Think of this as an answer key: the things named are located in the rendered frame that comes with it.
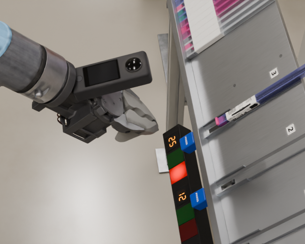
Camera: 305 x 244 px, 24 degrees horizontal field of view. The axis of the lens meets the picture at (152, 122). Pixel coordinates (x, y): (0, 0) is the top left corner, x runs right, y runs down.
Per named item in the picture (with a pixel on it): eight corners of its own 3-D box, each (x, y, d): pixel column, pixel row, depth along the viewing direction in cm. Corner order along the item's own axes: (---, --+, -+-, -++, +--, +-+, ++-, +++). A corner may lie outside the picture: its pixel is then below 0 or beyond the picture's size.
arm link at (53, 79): (45, 34, 99) (48, 79, 94) (69, 48, 102) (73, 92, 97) (11, 61, 102) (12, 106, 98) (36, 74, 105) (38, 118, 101)
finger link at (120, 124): (134, 118, 112) (95, 98, 106) (142, 113, 111) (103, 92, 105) (138, 143, 109) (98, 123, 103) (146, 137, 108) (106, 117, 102)
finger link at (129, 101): (134, 126, 119) (94, 106, 113) (160, 109, 116) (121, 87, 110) (136, 142, 117) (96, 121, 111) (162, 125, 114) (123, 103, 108)
